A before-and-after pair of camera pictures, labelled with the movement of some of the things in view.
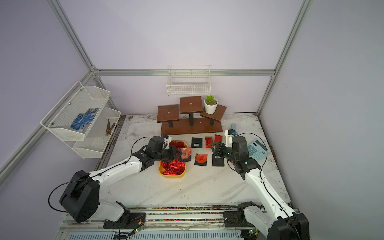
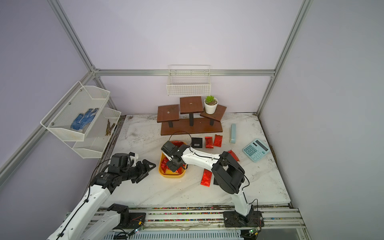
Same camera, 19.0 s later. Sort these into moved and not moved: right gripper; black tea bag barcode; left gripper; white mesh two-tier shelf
Moved: right gripper; left gripper
Not moved: white mesh two-tier shelf; black tea bag barcode
